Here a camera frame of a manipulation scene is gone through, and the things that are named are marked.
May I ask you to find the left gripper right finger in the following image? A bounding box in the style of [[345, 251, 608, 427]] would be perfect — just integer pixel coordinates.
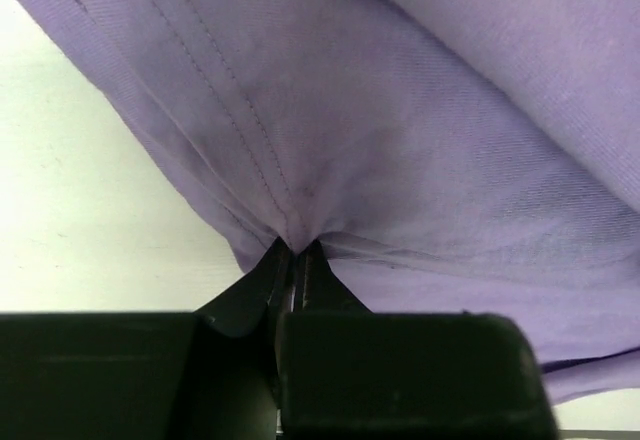
[[276, 243, 558, 439]]

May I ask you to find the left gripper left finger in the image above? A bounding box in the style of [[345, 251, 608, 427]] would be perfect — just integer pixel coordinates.
[[1, 241, 291, 439]]

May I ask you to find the purple t shirt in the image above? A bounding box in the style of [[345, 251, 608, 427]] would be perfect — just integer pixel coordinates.
[[18, 0, 639, 403]]

